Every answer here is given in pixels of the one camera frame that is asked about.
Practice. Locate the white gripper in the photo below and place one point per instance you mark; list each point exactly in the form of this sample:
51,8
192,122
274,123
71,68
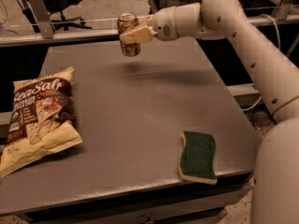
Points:
163,22

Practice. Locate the orange soda can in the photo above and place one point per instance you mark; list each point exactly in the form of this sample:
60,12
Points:
126,22

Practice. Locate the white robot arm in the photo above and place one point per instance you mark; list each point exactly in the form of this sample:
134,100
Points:
275,197

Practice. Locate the green and yellow sponge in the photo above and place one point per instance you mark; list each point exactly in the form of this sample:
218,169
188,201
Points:
197,158

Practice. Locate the black office chair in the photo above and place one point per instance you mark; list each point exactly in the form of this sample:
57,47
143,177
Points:
58,6

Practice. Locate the grey metal railing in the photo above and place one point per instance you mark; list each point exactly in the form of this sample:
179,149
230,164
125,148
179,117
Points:
209,19

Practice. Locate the sea salt chips bag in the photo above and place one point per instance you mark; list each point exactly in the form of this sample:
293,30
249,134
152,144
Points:
42,121

